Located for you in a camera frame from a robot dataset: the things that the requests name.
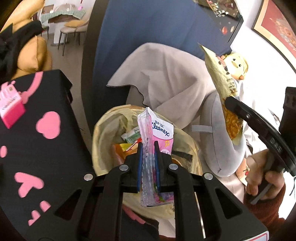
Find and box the black jacket on sofa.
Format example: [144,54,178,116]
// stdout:
[1,21,43,84]

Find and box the green white snack packet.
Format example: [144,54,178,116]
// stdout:
[121,126,141,144]

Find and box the yellow bag lined trash bin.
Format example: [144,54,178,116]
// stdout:
[92,105,202,219]

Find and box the orange snack wrapper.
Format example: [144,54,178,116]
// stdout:
[113,138,142,163]

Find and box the framed red wall picture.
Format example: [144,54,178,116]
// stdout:
[251,0,295,70]

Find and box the glass fish tank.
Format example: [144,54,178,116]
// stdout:
[194,0,244,45]

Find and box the beige dining chair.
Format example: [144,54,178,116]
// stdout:
[58,9,92,56]

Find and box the beige blanket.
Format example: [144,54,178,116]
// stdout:
[106,42,250,202]

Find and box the pink tissue box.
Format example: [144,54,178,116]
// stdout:
[1,82,26,129]

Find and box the person's right hand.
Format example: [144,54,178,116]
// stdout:
[246,150,285,200]

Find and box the gold cartoon snack wrapper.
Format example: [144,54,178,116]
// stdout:
[199,44,243,145]

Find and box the yellow duck plush toy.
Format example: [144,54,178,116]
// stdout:
[221,52,248,81]

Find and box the blue fabric partition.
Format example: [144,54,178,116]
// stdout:
[88,1,236,125]

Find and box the black pink Kitty table cloth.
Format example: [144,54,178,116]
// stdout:
[1,70,94,240]

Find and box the orange leather sofa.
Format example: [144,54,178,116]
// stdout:
[1,1,52,81]

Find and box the dining table with cover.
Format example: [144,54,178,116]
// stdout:
[38,1,86,46]

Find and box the pink Kleenex tissue pack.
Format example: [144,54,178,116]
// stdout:
[137,108,174,207]

